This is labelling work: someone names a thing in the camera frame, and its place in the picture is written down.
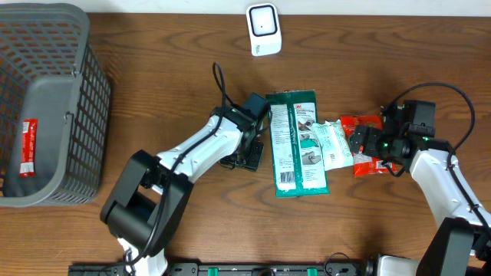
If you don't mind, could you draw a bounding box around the red snack bag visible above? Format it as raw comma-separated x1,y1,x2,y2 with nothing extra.
341,115,389,177

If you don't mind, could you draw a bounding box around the light green wipes pack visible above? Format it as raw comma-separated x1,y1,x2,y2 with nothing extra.
313,120,354,171

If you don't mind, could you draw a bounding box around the dark green packet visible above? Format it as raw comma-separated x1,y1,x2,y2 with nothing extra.
266,90,329,198

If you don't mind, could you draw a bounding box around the red packet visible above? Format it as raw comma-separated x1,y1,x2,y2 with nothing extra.
19,118,38,178

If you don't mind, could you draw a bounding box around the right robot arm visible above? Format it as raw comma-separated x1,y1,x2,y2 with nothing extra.
348,123,490,275

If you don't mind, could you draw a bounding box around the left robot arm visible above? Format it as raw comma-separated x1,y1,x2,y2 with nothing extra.
100,107,269,275

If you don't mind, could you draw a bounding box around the white barcode scanner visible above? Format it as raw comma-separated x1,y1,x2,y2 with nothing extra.
245,3,282,57

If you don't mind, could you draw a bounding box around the grey plastic mesh basket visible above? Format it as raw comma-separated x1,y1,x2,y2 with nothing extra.
1,3,112,208

